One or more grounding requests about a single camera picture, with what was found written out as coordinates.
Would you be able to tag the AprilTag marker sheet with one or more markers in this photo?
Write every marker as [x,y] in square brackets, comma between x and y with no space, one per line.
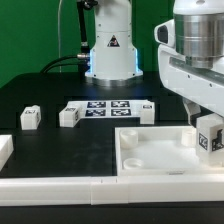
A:
[109,108]

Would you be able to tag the white square tabletop tray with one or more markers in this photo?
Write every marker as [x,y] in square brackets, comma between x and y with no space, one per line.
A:
[166,150]

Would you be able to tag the white U-shaped obstacle fence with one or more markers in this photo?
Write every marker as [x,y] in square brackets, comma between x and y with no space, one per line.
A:
[61,170]

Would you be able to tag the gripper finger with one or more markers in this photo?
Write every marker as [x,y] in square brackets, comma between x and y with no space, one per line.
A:
[217,142]

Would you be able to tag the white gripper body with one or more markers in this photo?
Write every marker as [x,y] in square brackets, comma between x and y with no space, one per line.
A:
[193,65]

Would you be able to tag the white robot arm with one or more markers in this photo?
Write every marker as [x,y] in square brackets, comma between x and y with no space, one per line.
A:
[113,60]

